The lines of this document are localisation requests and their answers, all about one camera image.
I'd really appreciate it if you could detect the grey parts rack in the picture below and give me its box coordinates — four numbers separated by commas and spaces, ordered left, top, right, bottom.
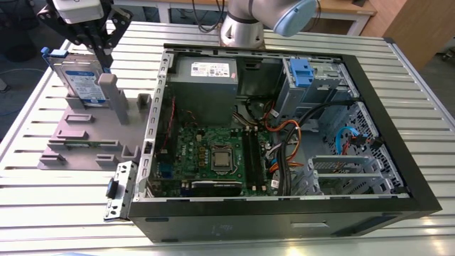
37, 74, 157, 171

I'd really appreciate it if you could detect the black graphics card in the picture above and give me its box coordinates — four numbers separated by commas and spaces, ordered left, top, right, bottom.
189, 180, 244, 197

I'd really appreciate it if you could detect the black cable bundle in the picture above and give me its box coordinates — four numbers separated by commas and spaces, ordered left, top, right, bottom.
276, 101, 356, 195

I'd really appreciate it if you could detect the orange yellow wire bundle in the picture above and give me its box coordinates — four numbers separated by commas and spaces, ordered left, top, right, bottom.
264, 119, 303, 174

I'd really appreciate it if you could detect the blue drive latch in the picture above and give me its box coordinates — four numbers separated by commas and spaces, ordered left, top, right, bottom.
289, 58, 316, 87

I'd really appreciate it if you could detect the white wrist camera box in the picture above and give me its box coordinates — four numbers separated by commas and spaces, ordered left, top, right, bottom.
52, 0, 104, 24

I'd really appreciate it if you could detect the green motherboard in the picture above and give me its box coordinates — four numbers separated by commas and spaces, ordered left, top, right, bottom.
156, 126, 281, 198

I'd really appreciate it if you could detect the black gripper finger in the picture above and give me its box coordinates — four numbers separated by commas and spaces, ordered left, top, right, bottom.
95, 7, 133, 73
36, 4, 103, 54

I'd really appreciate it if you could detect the metal expansion slot bracket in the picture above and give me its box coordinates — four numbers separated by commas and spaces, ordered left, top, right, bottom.
103, 161, 139, 222

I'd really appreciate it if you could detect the metal optical drive cage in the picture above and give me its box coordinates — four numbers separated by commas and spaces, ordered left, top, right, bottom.
275, 57, 359, 126

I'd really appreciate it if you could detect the black RAM slot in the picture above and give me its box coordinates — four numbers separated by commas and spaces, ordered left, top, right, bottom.
241, 126, 257, 191
252, 126, 268, 191

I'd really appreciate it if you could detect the green RAM stick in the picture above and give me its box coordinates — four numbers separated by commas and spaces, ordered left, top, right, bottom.
63, 141, 117, 148

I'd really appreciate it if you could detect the CPU socket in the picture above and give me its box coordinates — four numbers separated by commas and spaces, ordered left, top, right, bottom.
208, 143, 237, 175

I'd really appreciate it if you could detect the black PC case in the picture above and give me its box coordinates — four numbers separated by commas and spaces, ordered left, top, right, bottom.
127, 42, 443, 243

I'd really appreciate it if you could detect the metal disk bay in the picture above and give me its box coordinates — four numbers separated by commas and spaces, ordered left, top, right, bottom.
307, 155, 405, 195

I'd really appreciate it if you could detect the power wire with black plug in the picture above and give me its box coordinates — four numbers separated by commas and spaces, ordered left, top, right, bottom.
349, 134, 387, 150

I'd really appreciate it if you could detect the blue data wire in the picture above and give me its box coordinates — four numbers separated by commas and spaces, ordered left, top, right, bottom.
335, 126, 356, 155

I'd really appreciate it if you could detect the grey power supply unit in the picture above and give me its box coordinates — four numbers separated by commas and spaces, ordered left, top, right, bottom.
167, 55, 239, 127

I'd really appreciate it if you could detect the silver CPU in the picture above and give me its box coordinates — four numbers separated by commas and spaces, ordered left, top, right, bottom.
212, 151, 232, 167

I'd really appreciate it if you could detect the wooden cabinet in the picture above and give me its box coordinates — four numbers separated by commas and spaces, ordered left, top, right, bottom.
359, 0, 455, 71

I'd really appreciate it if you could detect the hard disk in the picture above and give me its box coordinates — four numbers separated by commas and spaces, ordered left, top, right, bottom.
40, 47, 111, 108

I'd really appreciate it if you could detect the wooden desk with white frame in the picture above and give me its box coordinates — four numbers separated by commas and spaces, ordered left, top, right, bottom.
113, 0, 377, 37

